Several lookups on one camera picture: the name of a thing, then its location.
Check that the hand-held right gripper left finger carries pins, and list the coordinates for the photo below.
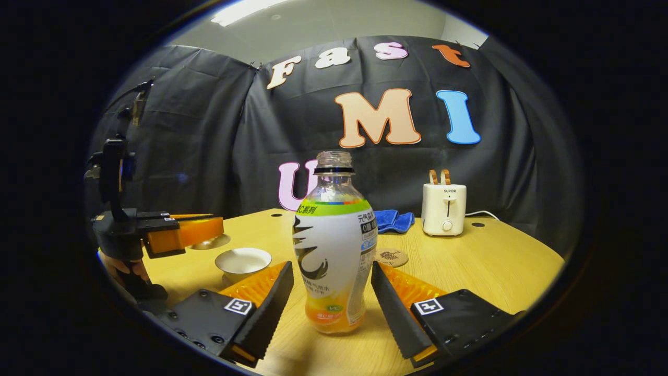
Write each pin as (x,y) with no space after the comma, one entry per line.
(271,313)

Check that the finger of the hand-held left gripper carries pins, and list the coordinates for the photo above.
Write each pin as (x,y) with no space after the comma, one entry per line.
(177,235)
(193,214)

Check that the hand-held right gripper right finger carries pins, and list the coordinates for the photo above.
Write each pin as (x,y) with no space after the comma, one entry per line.
(396,313)

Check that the round brown coaster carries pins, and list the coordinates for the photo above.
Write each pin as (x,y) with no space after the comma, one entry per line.
(391,257)

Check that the white teacup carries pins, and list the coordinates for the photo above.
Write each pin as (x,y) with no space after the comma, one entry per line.
(242,261)

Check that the plastic water bottle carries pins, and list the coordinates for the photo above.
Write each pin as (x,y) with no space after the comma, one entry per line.
(334,245)

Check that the black backdrop cloth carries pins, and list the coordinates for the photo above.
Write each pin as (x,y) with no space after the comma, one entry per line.
(209,130)

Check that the blue towel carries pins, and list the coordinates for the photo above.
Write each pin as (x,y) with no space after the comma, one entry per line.
(394,220)

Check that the cream toaster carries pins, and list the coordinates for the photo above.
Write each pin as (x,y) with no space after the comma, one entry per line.
(443,209)

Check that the toast slice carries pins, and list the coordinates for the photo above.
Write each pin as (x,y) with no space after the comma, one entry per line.
(433,177)
(445,177)

